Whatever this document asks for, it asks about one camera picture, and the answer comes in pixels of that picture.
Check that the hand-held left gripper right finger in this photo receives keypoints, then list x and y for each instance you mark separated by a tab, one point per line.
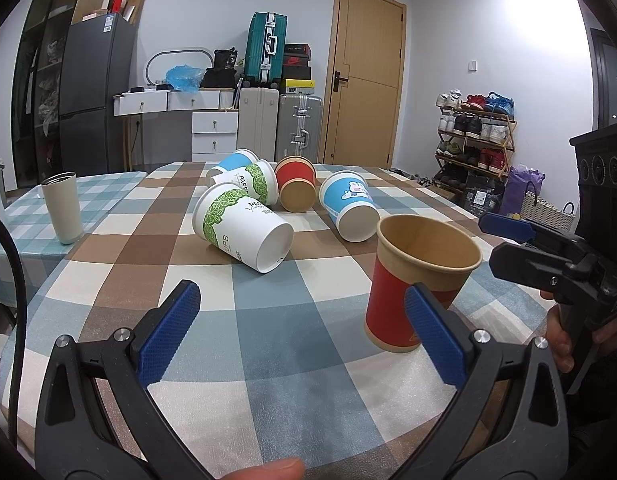
436	335

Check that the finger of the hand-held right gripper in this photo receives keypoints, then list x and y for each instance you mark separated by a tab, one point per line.
531	262
508	225

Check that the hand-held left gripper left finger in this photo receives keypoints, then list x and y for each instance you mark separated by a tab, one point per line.
171	332

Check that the red and brown paper cup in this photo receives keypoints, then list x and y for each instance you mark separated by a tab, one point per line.
393	305
294	175

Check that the large green leaf paper cup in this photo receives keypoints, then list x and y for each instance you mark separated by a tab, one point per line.
238	230

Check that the blue cartoon paper cup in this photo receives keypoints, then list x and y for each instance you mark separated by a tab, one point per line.
346	195

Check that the small green leaf paper cup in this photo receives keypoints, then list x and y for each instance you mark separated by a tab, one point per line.
256	180

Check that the plain blue paper cup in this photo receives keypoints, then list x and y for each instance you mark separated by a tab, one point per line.
233	162

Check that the person's right hand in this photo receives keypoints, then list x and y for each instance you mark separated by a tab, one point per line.
558	335

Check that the person's left hand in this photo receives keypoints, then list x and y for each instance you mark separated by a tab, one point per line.
268	470

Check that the purple bag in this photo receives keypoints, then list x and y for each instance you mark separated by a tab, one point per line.
521	190

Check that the white woven basket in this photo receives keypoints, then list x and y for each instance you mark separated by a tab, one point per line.
546	215

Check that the black printed bag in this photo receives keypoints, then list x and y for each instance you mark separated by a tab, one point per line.
481	195

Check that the wooden shoe rack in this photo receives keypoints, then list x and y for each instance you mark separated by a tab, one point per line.
508	132

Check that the shoe rack with shoes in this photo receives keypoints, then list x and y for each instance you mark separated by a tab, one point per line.
476	127

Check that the white steel tumbler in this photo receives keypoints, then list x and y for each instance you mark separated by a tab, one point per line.
63	210

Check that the green checked tablecloth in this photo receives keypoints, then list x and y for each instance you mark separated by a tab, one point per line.
18	220

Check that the white drawer unit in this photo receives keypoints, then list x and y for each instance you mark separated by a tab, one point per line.
214	135

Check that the wooden door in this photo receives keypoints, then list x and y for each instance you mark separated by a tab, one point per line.
368	75

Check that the white suitcase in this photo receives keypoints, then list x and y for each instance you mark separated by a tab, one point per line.
257	125

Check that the silver suitcase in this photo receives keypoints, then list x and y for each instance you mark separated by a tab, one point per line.
299	127

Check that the white vanity desk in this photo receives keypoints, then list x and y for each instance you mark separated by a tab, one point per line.
141	101

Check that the yellow shoe box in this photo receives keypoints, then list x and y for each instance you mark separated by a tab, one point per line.
298	86

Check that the blue plastic bag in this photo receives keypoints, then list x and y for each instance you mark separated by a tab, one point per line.
184	79

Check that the dark grey refrigerator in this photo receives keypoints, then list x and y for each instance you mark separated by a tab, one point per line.
88	85

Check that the red and black shoe box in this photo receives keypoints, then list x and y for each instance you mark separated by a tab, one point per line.
296	60

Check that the oval mirror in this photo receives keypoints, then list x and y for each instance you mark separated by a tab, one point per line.
153	60

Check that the dark glass cabinet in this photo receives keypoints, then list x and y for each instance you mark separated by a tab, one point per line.
38	85

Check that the teal suitcase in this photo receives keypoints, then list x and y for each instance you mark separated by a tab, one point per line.
263	50

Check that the cardboard box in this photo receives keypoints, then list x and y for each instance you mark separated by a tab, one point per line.
135	7

